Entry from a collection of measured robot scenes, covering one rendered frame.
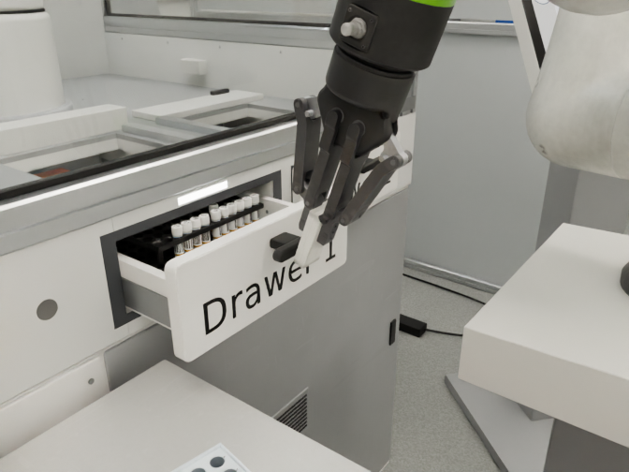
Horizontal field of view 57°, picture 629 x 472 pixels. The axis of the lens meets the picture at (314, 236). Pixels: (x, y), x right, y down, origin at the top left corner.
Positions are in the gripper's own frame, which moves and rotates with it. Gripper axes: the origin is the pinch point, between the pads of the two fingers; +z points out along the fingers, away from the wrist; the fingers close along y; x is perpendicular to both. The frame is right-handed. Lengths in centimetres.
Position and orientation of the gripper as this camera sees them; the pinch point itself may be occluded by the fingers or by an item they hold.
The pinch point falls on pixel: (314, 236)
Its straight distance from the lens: 61.5
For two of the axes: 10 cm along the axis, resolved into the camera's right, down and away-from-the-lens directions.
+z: -2.7, 7.8, 5.7
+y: 7.5, 5.4, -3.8
